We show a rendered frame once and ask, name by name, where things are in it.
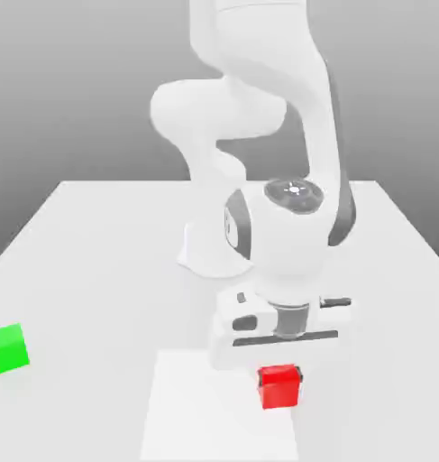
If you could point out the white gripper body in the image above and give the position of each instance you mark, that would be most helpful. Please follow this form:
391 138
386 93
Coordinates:
276 348

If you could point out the small red cube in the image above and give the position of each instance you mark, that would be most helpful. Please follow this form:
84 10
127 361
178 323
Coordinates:
279 387

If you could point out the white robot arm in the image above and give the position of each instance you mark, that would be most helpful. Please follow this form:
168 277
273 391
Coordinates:
240 108

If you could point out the small green cube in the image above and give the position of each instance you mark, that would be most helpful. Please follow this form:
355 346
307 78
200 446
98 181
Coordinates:
9 348

